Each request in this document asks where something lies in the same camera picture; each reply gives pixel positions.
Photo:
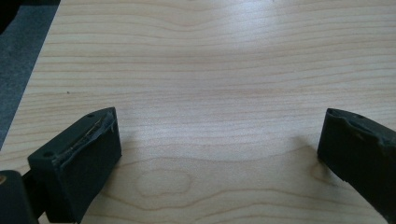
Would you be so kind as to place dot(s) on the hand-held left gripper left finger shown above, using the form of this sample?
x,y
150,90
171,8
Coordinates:
x,y
77,161

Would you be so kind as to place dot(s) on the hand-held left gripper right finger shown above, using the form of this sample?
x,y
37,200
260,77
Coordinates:
x,y
358,149

